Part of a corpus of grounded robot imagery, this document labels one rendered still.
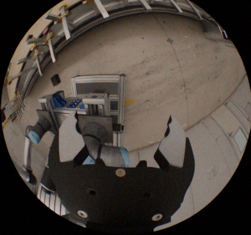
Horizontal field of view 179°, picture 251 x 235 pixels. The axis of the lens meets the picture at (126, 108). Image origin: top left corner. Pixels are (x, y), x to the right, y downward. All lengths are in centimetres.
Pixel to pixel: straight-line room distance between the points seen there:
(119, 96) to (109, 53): 70
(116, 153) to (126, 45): 136
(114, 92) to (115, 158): 103
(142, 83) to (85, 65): 100
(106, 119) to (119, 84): 83
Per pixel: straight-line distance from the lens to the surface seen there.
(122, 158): 41
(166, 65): 157
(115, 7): 94
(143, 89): 152
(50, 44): 89
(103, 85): 130
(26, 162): 91
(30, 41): 85
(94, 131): 49
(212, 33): 234
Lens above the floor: 143
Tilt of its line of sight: 60 degrees down
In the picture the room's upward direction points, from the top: 180 degrees clockwise
